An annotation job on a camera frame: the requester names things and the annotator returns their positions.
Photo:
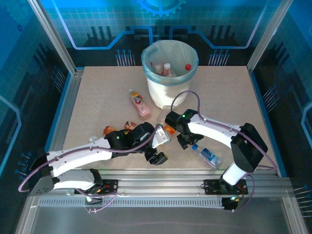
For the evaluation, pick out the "orange label bottle gold cap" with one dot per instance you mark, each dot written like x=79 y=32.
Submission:
x=169 y=129

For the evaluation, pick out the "brown coffee drink bottle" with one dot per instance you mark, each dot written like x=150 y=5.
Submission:
x=129 y=125

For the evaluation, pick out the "clear bottle green white cap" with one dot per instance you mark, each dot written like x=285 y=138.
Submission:
x=162 y=117

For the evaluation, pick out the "blue label water bottle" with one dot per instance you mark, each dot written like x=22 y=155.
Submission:
x=208 y=154

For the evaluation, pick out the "orange yellow juice bottle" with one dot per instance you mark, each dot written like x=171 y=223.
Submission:
x=108 y=130

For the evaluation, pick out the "pink drink bottle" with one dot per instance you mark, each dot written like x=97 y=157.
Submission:
x=140 y=104

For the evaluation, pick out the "white ribbed plastic bin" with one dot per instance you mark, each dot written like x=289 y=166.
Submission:
x=158 y=92

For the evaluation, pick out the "clear bottle red white label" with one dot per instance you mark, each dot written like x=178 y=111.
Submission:
x=167 y=70

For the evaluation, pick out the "clear cola bottle red label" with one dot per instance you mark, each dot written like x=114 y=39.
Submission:
x=187 y=66

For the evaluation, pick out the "red cap clear bottle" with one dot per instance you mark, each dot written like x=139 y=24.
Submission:
x=158 y=69

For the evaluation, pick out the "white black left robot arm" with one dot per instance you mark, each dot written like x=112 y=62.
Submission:
x=73 y=158

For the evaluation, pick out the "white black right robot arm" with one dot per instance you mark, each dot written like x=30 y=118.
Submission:
x=214 y=129

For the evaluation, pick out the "light blue bin liner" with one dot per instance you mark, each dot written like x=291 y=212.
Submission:
x=170 y=51

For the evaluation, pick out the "grey metal front panel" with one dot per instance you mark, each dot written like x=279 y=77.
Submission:
x=158 y=219

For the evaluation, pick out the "black controller box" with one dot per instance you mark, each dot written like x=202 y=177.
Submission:
x=229 y=204

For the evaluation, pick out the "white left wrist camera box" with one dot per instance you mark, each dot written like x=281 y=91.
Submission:
x=162 y=137

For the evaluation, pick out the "aluminium front frame rail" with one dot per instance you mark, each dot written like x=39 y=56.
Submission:
x=158 y=182

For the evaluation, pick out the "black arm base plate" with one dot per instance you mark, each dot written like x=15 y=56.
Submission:
x=112 y=186
x=210 y=187

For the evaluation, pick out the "aluminium side frame rail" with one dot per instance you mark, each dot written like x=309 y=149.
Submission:
x=70 y=97

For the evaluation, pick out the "aluminium frame post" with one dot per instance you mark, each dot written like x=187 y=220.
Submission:
x=56 y=41
x=265 y=41

